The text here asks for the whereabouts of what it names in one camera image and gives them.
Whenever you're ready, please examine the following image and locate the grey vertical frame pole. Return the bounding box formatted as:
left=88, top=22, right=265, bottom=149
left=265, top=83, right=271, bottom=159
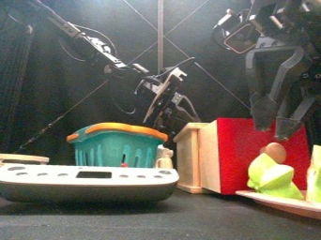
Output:
left=156, top=0, right=166, bottom=75

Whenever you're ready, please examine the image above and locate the wooden drawer with red front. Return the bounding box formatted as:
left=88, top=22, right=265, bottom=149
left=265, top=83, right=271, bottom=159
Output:
left=196, top=117, right=311, bottom=196

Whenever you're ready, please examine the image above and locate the teal basket with orange rim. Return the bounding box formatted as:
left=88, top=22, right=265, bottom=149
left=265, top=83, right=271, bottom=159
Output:
left=65, top=122, right=170, bottom=169

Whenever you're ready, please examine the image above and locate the thin diagonal cord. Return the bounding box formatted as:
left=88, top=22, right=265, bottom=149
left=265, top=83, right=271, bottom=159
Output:
left=13, top=0, right=211, bottom=154
left=121, top=0, right=252, bottom=110

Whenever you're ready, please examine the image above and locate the small white toy jug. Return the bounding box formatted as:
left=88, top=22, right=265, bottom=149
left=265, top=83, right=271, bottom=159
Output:
left=154, top=144, right=175, bottom=170

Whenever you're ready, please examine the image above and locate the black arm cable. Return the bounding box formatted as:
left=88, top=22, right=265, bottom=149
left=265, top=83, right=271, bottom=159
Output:
left=56, top=23, right=119, bottom=65

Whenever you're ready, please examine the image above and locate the green toy pepper half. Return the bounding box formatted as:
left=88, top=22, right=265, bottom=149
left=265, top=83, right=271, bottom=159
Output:
left=246, top=152, right=305, bottom=202
left=306, top=144, right=321, bottom=204

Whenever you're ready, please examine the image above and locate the light wooden cabinet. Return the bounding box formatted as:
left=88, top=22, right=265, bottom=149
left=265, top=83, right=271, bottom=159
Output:
left=171, top=122, right=211, bottom=194

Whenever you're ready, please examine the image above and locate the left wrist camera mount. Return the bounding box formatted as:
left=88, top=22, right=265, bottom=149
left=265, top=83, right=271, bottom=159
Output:
left=143, top=56, right=196, bottom=124

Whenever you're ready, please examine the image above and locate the round wooden drawer knob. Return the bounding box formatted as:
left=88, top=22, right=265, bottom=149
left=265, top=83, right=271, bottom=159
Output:
left=259, top=142, right=289, bottom=165

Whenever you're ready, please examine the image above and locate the white grey toy appliance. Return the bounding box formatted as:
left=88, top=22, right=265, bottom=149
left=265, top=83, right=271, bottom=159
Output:
left=0, top=163, right=180, bottom=203

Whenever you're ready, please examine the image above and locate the beige flat board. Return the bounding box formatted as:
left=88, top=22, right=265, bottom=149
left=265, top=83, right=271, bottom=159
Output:
left=0, top=153, right=51, bottom=166

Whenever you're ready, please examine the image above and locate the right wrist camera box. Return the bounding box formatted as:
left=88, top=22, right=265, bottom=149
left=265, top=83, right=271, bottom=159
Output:
left=211, top=8, right=263, bottom=55

